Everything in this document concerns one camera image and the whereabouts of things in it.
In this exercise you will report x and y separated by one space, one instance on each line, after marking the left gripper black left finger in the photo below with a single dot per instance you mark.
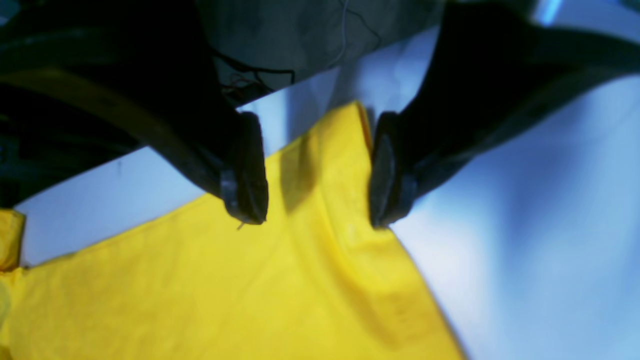
145 67

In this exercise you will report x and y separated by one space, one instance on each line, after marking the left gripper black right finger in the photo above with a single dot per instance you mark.
499 67

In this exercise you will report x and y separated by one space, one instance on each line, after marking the orange t-shirt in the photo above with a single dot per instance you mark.
314 282

